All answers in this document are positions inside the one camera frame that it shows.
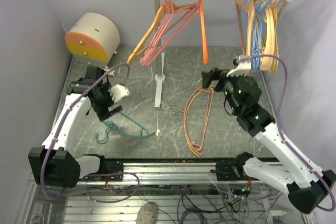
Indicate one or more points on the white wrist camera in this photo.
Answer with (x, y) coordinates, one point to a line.
(242, 66)
(118, 92)

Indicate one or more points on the hung blue hangers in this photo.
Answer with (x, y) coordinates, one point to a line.
(258, 39)

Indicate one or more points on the white perforated shoe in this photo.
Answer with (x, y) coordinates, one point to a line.
(147, 214)

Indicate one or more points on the hung beige hangers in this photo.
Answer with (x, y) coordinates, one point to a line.
(269, 19)

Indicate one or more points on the round beige drawer box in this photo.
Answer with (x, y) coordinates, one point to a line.
(93, 39)

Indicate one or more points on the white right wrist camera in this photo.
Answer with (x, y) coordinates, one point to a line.
(242, 66)

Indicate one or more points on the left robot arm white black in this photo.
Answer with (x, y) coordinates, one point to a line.
(54, 164)

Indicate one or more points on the orange plastic hanger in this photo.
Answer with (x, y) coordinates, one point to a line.
(203, 31)

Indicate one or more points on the aluminium mounting rail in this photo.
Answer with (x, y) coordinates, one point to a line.
(166, 172)

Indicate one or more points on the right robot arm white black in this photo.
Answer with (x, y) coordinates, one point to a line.
(305, 184)

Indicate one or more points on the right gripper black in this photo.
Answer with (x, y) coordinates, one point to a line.
(216, 74)

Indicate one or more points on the brown wooden hanger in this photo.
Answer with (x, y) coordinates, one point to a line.
(160, 13)

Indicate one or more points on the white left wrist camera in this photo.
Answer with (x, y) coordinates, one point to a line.
(118, 92)

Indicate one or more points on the teal plastic hanger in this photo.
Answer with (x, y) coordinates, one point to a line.
(140, 132)

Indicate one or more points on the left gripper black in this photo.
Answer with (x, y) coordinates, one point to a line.
(103, 113)

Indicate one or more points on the hung yellow hangers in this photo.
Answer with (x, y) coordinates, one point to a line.
(269, 63)

